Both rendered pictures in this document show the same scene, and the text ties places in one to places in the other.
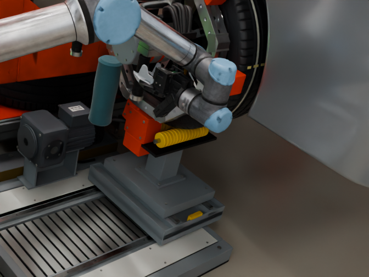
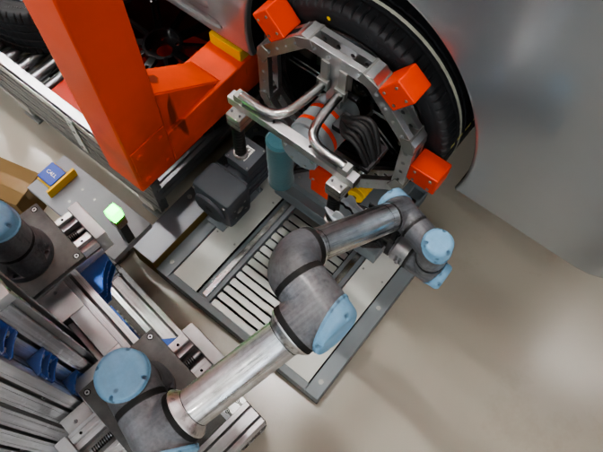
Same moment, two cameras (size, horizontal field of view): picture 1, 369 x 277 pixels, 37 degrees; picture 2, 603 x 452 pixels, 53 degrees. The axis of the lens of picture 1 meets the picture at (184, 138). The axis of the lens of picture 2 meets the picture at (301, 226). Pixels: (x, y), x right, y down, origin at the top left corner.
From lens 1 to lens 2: 118 cm
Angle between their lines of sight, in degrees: 36
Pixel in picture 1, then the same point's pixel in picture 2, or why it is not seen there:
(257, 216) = (458, 164)
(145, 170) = not seen: hidden behind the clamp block
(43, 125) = (222, 195)
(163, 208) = not seen: hidden behind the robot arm
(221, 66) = (437, 253)
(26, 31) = (250, 382)
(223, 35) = (419, 134)
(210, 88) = (426, 265)
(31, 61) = (183, 136)
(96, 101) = (275, 176)
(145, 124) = not seen: hidden behind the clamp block
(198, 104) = (413, 266)
